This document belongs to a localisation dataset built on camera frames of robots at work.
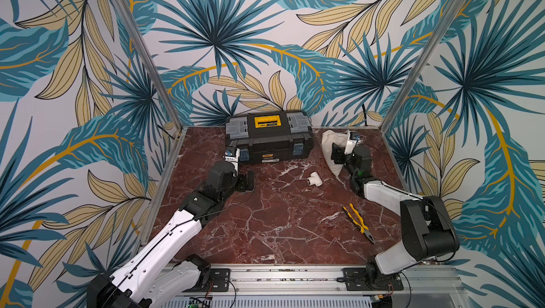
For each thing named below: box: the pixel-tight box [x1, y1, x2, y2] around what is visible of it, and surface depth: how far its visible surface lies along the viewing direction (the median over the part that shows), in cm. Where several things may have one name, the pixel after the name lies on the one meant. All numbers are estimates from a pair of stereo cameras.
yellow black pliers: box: [342, 202, 376, 245], surface depth 87 cm
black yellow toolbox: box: [224, 110, 315, 164], surface depth 97 cm
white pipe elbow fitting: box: [305, 171, 323, 187], surface depth 99 cm
